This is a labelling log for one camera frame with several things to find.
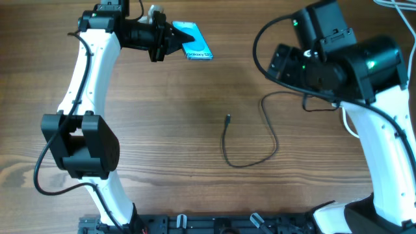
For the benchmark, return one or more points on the blue screen smartphone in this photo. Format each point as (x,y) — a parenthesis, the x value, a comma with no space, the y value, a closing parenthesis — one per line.
(198,49)

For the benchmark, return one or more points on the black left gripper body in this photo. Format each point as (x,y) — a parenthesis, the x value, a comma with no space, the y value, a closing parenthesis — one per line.
(160,38)

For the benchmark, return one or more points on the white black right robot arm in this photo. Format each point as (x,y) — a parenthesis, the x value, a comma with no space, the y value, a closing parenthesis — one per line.
(369,81)

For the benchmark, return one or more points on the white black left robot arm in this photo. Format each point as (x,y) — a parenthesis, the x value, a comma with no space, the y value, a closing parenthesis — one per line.
(77,135)

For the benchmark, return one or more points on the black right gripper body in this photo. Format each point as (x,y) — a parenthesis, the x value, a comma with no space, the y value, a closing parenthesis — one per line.
(292,67)

